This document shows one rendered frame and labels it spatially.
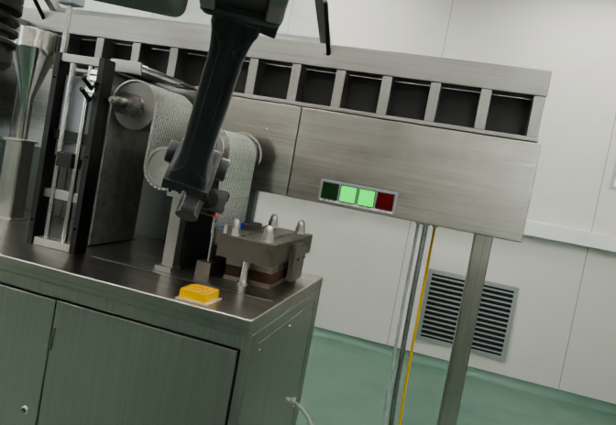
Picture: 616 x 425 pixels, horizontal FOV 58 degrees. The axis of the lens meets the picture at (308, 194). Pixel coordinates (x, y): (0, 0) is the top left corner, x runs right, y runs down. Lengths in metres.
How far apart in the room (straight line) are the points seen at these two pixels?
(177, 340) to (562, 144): 3.27
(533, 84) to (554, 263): 2.49
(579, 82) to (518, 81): 2.44
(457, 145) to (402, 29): 2.58
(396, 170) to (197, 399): 0.89
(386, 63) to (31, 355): 1.30
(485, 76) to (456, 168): 0.29
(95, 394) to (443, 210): 1.09
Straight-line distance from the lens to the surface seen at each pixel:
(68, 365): 1.56
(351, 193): 1.79
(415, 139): 1.78
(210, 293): 1.33
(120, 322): 1.44
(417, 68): 1.81
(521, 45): 4.23
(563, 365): 4.31
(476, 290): 1.95
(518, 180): 1.77
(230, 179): 1.63
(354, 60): 1.85
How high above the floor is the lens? 1.26
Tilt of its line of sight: 3 degrees down
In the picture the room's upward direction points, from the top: 10 degrees clockwise
